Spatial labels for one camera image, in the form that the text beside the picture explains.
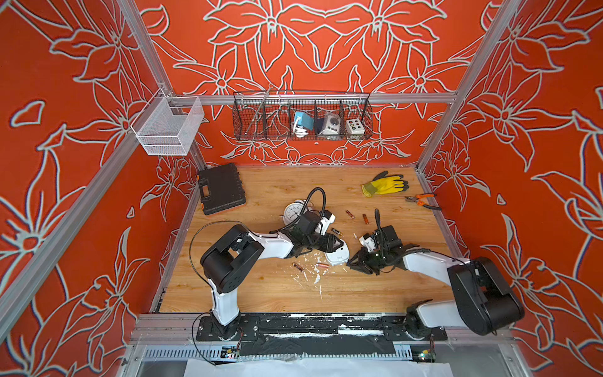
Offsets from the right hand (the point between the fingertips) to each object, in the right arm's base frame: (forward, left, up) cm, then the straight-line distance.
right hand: (345, 264), depth 84 cm
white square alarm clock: (+3, +2, +1) cm, 4 cm away
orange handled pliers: (+31, -35, -1) cm, 47 cm away
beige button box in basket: (+48, -5, +27) cm, 55 cm away
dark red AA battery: (+23, -6, -2) cm, 24 cm away
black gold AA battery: (+15, +2, -1) cm, 15 cm away
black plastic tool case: (+32, +53, +5) cm, 63 cm away
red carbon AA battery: (0, +8, -1) cm, 9 cm away
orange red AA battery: (+22, -11, -2) cm, 24 cm away
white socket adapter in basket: (+45, +5, +30) cm, 54 cm away
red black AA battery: (0, +18, -1) cm, 18 cm away
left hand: (+7, +1, +4) cm, 8 cm away
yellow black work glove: (+40, -22, 0) cm, 46 cm away
